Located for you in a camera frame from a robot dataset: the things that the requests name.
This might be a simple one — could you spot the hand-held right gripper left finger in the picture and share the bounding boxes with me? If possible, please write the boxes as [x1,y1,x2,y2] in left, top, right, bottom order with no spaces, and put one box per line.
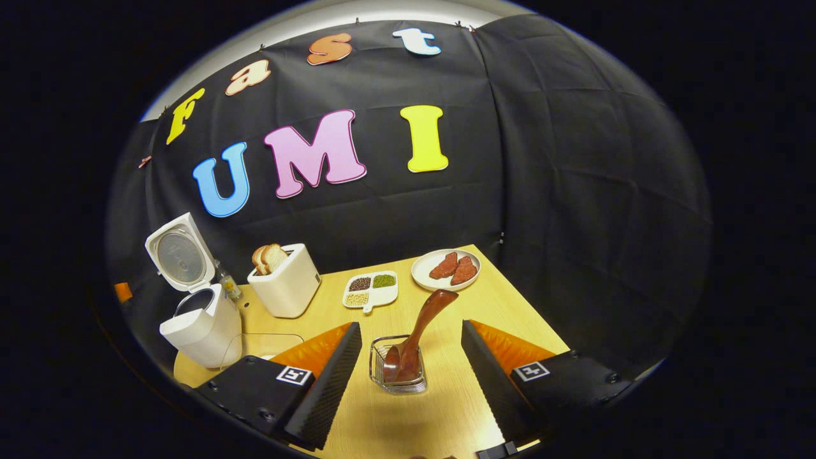
[194,322,363,451]

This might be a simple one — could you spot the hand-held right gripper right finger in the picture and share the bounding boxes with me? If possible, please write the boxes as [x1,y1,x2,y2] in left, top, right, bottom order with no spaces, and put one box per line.
[461,319,635,447]

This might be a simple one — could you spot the metal wire chopstick holder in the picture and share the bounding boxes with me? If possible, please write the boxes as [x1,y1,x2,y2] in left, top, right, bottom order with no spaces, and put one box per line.
[369,335,428,395]

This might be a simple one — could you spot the brown wooden spoon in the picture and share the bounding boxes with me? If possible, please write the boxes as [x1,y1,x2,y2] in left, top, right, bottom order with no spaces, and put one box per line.
[382,289,459,383]

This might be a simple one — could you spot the white rice cooker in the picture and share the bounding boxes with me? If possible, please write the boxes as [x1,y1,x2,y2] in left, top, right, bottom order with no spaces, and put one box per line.
[145,212,243,369]

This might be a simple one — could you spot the white divided bean dish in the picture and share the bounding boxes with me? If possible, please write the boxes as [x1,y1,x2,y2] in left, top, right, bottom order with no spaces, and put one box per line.
[342,271,399,314]

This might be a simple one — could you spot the small glass bottle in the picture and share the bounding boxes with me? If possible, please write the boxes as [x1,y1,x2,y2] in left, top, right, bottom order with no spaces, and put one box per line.
[217,261,244,302]

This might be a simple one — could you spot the white toaster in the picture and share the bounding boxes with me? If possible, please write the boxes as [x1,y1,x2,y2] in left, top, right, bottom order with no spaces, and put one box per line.
[247,243,321,319]

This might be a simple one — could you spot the red meat slice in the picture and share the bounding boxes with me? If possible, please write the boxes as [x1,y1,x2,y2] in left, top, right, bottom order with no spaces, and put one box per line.
[450,256,478,286]
[429,252,459,280]

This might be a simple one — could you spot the white round plate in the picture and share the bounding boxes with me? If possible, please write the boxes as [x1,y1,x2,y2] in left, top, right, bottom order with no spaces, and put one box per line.
[411,249,482,292]

